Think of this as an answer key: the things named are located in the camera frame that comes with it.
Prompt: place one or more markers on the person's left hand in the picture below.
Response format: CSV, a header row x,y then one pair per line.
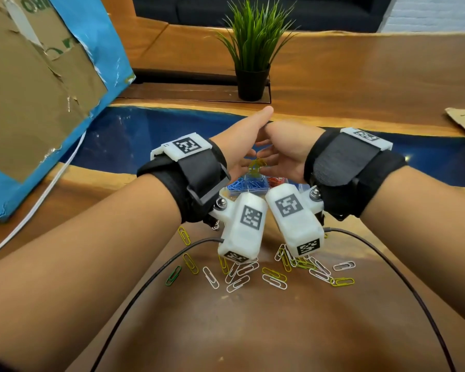
x,y
236,145

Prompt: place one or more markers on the person's right hand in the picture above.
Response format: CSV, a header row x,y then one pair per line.
x,y
290,151

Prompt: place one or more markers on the person's left fingers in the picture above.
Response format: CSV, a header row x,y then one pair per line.
x,y
264,114

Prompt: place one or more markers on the person's right fingers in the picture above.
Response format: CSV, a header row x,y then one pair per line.
x,y
268,155

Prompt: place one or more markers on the yellow-green paper clip bunch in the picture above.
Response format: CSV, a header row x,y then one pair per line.
x,y
257,165

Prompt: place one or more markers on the person's left forearm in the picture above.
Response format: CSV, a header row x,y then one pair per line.
x,y
81,275

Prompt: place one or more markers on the person's right forearm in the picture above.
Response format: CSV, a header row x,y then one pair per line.
x,y
430,228

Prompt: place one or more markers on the pile of red clips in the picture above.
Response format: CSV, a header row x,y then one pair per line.
x,y
276,181

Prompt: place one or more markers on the clear plastic clip box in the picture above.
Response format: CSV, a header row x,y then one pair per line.
x,y
252,185

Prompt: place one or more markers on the pile of blue clips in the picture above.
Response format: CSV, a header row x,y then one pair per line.
x,y
246,184

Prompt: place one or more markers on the potted green plant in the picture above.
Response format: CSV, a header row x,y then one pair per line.
x,y
252,54

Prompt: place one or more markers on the white left marker plate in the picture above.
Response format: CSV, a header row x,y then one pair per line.
x,y
184,146

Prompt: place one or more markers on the white marker plate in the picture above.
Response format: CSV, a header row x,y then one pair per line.
x,y
184,146
366,136

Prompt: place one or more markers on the white right marker plate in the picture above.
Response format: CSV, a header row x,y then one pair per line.
x,y
366,136

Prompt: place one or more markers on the dark sofa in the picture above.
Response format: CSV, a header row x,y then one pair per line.
x,y
263,11

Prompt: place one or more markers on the scattered coloured paper clips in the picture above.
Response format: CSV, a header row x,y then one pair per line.
x,y
273,275

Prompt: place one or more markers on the cardboard box with blue tape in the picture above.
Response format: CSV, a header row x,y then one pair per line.
x,y
35,92

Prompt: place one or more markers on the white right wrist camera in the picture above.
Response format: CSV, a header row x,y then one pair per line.
x,y
296,224

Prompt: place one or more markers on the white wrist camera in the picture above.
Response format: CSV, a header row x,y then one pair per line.
x,y
243,228
296,224

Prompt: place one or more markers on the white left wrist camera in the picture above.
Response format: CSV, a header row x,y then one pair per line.
x,y
243,228

